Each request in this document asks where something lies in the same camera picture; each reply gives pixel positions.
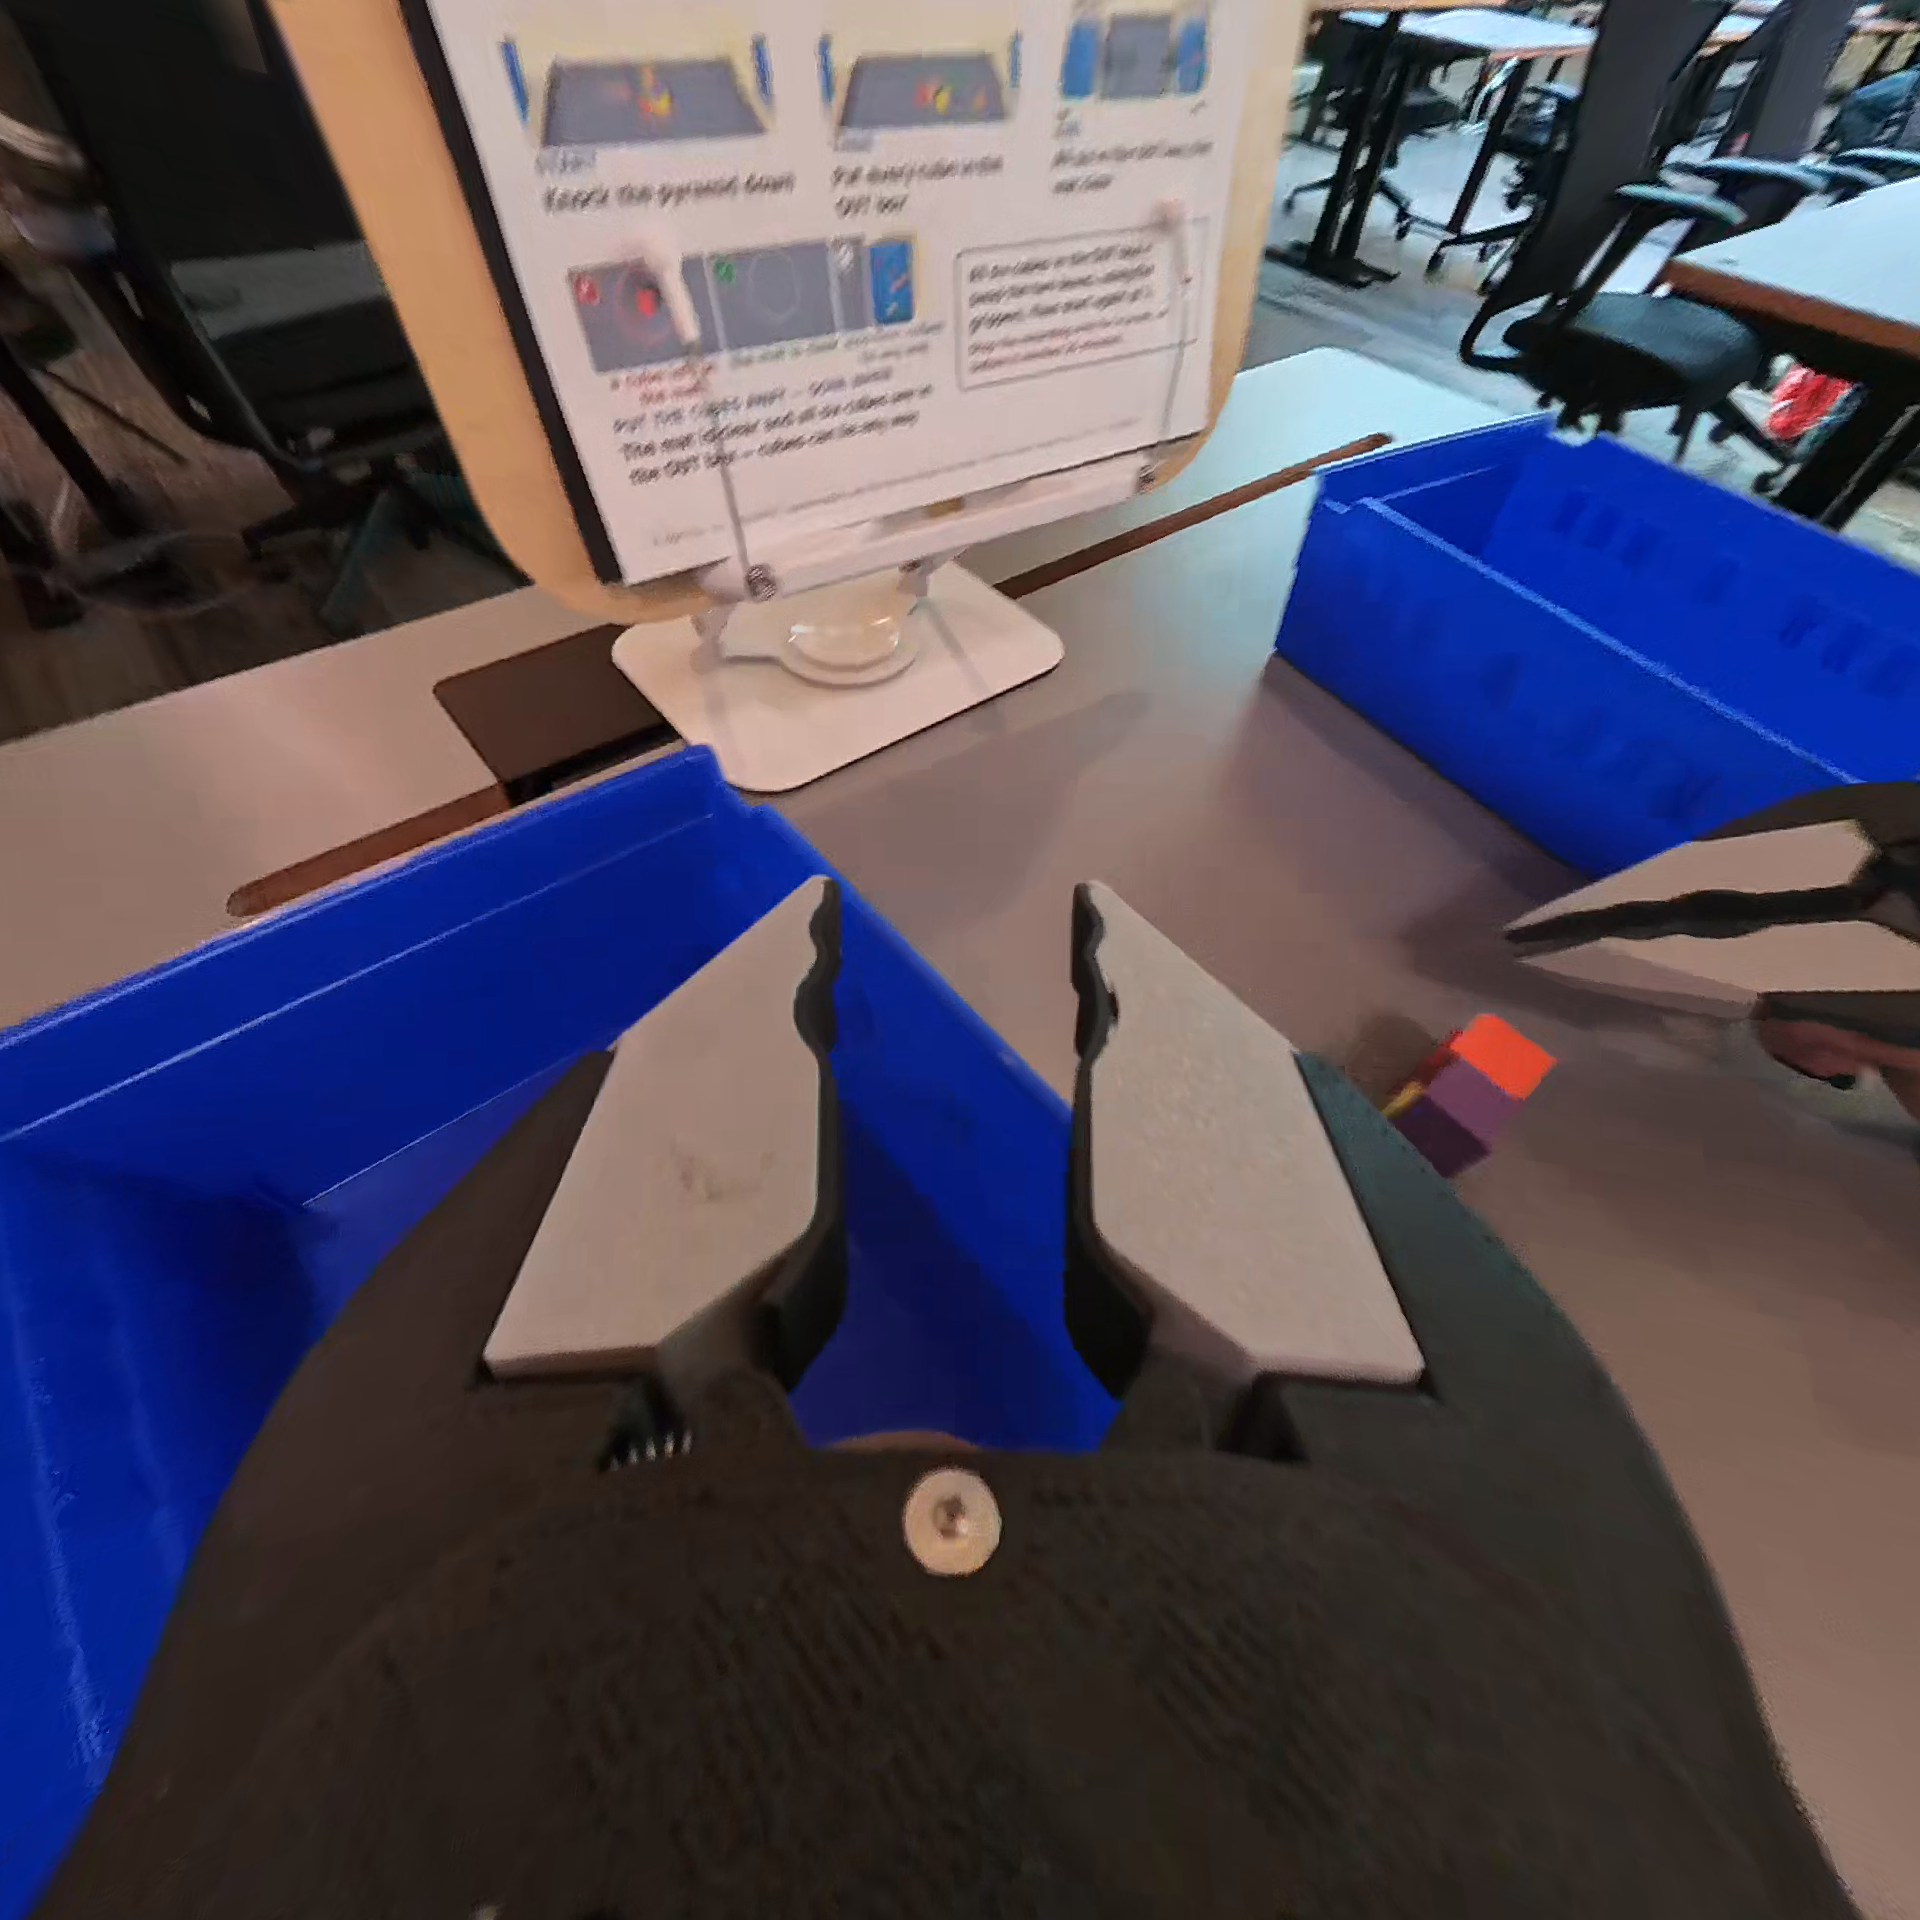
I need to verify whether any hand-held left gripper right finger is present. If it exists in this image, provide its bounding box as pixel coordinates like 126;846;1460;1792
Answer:
1062;881;1430;1406

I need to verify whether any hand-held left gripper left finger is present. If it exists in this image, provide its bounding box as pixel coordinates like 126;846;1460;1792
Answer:
479;875;849;1390

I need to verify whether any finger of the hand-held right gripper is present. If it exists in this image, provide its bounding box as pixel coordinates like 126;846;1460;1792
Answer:
1504;820;1889;951
1515;898;1920;1027

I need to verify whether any purple cube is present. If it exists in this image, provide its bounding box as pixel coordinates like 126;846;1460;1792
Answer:
1402;1062;1509;1182

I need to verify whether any red cube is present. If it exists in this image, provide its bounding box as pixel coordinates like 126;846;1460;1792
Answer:
1446;1012;1557;1106

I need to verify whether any blue plastic bin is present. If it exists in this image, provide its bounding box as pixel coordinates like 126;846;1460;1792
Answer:
0;746;1121;1920
1274;410;1920;881

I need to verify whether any brown-edged office desk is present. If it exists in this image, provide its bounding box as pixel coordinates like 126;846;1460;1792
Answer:
1661;176;1920;530

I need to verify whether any long background desk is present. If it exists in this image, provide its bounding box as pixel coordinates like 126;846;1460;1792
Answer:
1306;0;1599;292

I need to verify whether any red bag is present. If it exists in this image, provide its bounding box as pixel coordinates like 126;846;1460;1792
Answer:
1767;366;1861;448

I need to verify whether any white stand base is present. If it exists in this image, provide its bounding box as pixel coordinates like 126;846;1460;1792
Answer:
610;563;1066;791

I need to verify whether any black office chair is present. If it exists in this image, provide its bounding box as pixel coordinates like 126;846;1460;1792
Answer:
1460;0;1800;450

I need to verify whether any printed instruction sheet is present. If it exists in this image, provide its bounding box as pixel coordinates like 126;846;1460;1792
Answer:
407;0;1281;588

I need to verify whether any beige display board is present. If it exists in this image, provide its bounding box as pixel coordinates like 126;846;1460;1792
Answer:
267;0;1309;625

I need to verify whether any dark office chair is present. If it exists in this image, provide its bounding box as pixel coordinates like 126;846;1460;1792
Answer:
0;91;514;641

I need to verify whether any dark desk cable cover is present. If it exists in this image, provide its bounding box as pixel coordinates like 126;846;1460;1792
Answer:
432;620;693;784

